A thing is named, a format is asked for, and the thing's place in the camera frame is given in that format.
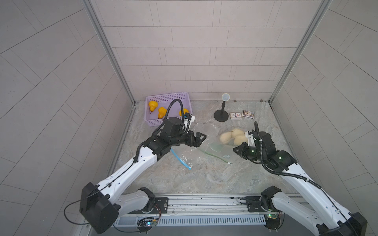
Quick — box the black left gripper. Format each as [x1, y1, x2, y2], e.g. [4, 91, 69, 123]
[168, 128, 206, 148]

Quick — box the blue zip-top bag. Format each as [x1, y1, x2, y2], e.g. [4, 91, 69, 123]
[171, 145, 205, 170]

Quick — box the pale round fruit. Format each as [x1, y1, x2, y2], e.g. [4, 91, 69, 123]
[219, 132, 232, 144]
[234, 135, 248, 146]
[230, 128, 245, 139]

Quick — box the green zip-top bag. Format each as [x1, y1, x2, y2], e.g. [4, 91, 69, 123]
[200, 142, 235, 165]

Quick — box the yellow pear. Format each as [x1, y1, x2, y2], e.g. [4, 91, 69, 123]
[179, 108, 189, 116]
[158, 107, 167, 119]
[148, 101, 158, 113]

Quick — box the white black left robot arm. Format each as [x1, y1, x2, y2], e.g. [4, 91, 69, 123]
[79, 113, 206, 234]

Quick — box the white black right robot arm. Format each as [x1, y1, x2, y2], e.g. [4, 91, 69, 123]
[233, 129, 368, 236]

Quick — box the white gold card box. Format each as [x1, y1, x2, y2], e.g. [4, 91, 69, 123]
[229, 112, 243, 120]

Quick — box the black microphone stand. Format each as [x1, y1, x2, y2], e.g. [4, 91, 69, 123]
[214, 101, 229, 122]

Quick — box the purple plastic basket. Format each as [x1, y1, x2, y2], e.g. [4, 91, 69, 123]
[144, 92, 193, 127]

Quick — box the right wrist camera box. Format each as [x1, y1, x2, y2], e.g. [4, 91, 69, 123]
[245, 130, 255, 147]

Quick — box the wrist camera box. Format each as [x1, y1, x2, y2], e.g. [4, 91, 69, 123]
[184, 113, 195, 131]
[245, 130, 255, 147]

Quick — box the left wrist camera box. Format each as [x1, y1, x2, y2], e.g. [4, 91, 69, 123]
[184, 113, 195, 131]

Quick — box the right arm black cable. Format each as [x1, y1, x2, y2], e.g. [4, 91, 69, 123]
[253, 121, 358, 236]

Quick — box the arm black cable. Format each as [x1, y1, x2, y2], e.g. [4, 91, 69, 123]
[63, 98, 193, 234]
[253, 121, 358, 236]

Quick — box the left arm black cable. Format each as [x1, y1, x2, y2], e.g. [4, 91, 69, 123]
[63, 98, 193, 234]

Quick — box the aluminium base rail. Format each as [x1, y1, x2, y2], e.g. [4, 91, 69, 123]
[82, 193, 325, 228]

